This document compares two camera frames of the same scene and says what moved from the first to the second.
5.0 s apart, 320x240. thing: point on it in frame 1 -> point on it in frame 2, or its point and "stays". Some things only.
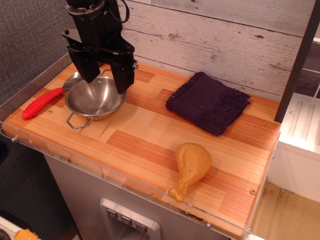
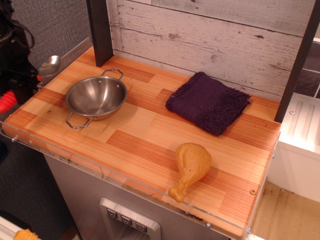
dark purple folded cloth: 212,105 stays
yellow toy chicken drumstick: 193,161 stays
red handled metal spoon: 36,105 -> 48,66
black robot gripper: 97,31 -> 17,74
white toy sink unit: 295,165 stays
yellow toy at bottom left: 25,234 stays
